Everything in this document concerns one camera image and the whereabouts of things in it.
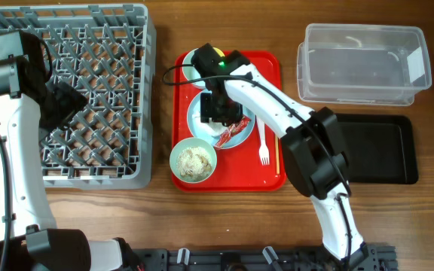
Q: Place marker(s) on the light blue plate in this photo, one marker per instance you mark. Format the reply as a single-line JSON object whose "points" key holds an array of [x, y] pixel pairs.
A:
{"points": [[193, 119]]}

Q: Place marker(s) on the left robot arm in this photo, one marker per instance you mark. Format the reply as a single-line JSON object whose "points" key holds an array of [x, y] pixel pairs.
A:
{"points": [[30, 108]]}

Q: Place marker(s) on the green bowl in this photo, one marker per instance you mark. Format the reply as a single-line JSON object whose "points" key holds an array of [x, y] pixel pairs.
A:
{"points": [[189, 143]]}

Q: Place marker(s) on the rice and food scraps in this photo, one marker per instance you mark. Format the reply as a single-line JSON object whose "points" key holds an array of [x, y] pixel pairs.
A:
{"points": [[194, 163]]}

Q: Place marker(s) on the red snack wrapper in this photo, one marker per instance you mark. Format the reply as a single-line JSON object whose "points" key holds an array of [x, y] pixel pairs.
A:
{"points": [[232, 131]]}

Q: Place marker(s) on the black plastic tray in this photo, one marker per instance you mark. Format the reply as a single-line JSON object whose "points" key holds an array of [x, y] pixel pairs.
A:
{"points": [[380, 147]]}

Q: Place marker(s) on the yellow plastic cup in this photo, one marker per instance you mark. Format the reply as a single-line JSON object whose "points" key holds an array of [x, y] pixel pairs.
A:
{"points": [[218, 51]]}

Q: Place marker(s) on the clear plastic bin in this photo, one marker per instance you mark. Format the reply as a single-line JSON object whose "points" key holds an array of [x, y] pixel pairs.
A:
{"points": [[362, 64]]}

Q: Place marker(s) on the wooden chopstick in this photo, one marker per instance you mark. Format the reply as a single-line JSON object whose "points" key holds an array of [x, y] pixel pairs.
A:
{"points": [[277, 155]]}

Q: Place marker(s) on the white napkin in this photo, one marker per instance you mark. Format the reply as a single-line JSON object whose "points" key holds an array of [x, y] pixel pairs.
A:
{"points": [[212, 128]]}

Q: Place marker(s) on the grey dishwasher rack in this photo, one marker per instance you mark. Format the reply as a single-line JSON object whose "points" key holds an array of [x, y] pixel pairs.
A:
{"points": [[107, 53]]}

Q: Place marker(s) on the light blue small bowl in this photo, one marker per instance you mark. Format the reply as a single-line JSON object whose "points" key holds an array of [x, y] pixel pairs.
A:
{"points": [[190, 73]]}

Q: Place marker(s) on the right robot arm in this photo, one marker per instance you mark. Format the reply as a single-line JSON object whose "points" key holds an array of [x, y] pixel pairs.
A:
{"points": [[312, 143]]}

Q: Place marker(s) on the white plastic fork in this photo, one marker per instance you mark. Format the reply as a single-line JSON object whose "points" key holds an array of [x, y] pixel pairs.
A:
{"points": [[263, 151]]}

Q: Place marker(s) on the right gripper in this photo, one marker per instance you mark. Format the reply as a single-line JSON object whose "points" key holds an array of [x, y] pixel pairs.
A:
{"points": [[206, 110]]}

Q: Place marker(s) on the red plastic tray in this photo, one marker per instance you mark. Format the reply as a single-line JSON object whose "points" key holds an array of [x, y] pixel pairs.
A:
{"points": [[238, 169]]}

